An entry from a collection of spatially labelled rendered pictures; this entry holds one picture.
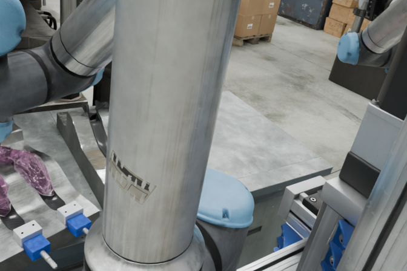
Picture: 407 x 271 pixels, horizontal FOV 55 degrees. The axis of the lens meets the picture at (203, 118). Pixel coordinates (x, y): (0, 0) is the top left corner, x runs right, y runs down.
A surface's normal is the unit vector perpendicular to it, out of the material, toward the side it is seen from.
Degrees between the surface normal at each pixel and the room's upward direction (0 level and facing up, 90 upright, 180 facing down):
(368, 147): 90
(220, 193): 7
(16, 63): 21
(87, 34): 104
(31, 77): 60
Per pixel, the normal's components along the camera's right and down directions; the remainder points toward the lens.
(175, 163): 0.34, 0.48
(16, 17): 0.84, 0.37
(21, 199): 0.48, -0.60
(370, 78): -0.78, 0.16
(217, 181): 0.22, -0.91
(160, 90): -0.07, 0.45
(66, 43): -0.54, 0.25
